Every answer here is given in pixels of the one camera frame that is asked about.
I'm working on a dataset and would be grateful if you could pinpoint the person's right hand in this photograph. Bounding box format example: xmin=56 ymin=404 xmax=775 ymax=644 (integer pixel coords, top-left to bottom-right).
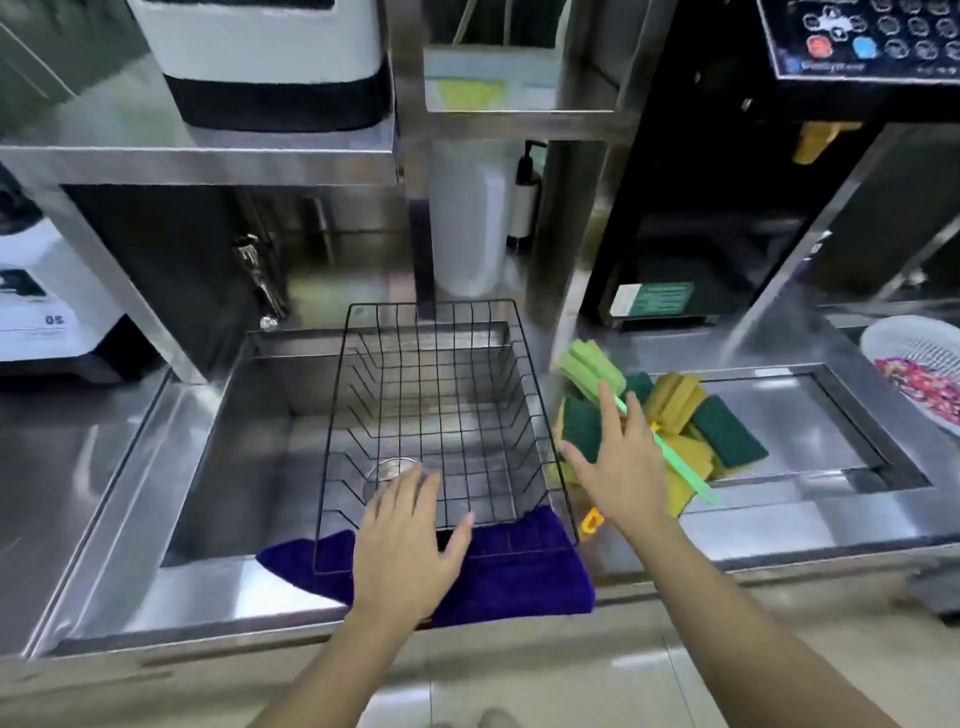
xmin=559 ymin=380 xmax=680 ymax=543

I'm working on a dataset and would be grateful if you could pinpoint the person's left hand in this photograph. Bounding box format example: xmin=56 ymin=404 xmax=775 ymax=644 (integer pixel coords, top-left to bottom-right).
xmin=348 ymin=463 xmax=476 ymax=628

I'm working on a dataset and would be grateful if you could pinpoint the yellow handled sponge brush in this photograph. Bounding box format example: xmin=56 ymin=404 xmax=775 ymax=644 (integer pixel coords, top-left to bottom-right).
xmin=579 ymin=371 xmax=708 ymax=535

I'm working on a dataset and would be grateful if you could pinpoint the green handled sponge brush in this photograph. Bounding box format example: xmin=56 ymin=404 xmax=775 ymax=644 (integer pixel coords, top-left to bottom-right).
xmin=553 ymin=338 xmax=721 ymax=505

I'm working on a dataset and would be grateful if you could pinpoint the black metal wire basket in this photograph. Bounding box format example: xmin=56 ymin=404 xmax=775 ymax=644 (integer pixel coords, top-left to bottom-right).
xmin=312 ymin=299 xmax=580 ymax=577

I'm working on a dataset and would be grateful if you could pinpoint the person's right forearm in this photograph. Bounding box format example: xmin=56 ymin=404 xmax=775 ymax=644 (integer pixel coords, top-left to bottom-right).
xmin=626 ymin=517 xmax=901 ymax=728

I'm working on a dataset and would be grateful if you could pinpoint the person's left forearm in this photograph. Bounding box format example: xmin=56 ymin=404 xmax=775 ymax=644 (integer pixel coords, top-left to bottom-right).
xmin=251 ymin=608 xmax=438 ymax=728

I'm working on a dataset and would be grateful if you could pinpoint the round sink drain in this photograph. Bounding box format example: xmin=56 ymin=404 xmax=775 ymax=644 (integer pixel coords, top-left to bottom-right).
xmin=363 ymin=455 xmax=421 ymax=500

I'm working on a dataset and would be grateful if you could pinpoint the purple cloth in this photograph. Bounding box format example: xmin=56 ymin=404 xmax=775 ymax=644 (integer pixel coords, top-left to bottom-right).
xmin=256 ymin=506 xmax=596 ymax=630

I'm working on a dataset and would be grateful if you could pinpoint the stainless steel sink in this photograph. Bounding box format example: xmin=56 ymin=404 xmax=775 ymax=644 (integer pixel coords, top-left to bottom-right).
xmin=161 ymin=322 xmax=560 ymax=568

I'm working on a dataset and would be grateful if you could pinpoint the shallow steel drip tray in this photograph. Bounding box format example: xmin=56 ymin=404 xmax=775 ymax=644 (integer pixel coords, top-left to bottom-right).
xmin=652 ymin=363 xmax=931 ymax=496

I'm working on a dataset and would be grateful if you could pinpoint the black machine with green label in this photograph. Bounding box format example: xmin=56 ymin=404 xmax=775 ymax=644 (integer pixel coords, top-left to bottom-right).
xmin=581 ymin=0 xmax=960 ymax=329

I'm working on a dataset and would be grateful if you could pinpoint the black white pump bottle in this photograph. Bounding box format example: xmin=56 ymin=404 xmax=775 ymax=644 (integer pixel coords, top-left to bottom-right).
xmin=506 ymin=140 xmax=547 ymax=253

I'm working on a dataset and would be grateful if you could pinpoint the white plastic cylindrical container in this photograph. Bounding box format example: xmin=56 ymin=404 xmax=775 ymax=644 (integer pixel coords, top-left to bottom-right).
xmin=431 ymin=142 xmax=519 ymax=298

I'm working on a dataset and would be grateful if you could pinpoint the chrome faucet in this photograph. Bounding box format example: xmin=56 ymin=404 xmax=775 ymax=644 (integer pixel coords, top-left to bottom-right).
xmin=233 ymin=233 xmax=290 ymax=331

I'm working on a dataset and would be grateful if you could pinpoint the white plastic colander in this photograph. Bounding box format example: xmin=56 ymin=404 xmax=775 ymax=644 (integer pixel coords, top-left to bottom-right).
xmin=860 ymin=314 xmax=960 ymax=438

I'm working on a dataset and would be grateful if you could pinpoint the pile of colourful small items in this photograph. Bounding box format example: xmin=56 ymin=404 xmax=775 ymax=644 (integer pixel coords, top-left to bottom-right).
xmin=875 ymin=357 xmax=960 ymax=425

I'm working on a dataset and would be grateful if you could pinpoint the yellow dispenser nozzle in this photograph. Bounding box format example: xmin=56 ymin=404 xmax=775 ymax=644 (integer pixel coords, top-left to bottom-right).
xmin=793 ymin=121 xmax=864 ymax=165

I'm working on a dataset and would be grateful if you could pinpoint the translucent plastic box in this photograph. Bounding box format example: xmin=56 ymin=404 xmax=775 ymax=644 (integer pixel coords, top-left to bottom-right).
xmin=423 ymin=41 xmax=565 ymax=114

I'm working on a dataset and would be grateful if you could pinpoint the white black blender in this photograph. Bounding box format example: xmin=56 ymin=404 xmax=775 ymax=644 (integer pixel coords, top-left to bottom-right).
xmin=0 ymin=164 xmax=163 ymax=384

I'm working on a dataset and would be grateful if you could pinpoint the stainless steel shelf rack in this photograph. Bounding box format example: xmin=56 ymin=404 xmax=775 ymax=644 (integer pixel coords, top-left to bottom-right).
xmin=0 ymin=44 xmax=639 ymax=388

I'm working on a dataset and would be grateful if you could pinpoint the black button control panel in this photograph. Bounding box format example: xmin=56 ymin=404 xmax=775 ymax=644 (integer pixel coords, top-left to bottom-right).
xmin=757 ymin=0 xmax=960 ymax=84

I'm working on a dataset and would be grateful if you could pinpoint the white black shelf appliance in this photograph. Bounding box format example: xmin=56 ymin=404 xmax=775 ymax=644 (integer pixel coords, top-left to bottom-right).
xmin=127 ymin=0 xmax=393 ymax=134

